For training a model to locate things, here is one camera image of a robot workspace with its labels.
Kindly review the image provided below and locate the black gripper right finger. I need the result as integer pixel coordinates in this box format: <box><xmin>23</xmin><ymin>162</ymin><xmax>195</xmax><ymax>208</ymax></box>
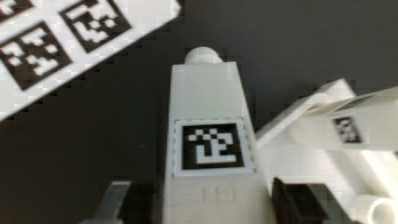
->
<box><xmin>272</xmin><ymin>178</ymin><xmax>362</xmax><ymax>224</ymax></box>

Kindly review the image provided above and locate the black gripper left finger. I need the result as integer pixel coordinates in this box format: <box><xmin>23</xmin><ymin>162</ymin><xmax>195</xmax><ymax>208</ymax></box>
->
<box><xmin>78</xmin><ymin>181</ymin><xmax>156</xmax><ymax>224</ymax></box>

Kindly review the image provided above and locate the white desk top tray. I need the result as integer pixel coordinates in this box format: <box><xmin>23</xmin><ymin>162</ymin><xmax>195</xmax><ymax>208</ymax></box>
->
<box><xmin>256</xmin><ymin>79</ymin><xmax>398</xmax><ymax>224</ymax></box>

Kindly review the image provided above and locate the white desk leg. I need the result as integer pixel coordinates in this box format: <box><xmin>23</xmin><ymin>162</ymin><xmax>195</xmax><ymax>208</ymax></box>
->
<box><xmin>162</xmin><ymin>47</ymin><xmax>275</xmax><ymax>224</ymax></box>
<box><xmin>290</xmin><ymin>87</ymin><xmax>398</xmax><ymax>151</ymax></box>

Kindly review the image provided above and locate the white desk leg front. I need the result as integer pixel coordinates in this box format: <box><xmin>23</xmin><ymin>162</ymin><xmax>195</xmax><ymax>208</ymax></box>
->
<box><xmin>290</xmin><ymin>87</ymin><xmax>398</xmax><ymax>151</ymax></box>

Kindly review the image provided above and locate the white paper marker sheet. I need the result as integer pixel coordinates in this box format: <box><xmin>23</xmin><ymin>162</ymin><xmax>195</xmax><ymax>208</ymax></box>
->
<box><xmin>0</xmin><ymin>0</ymin><xmax>181</xmax><ymax>121</ymax></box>

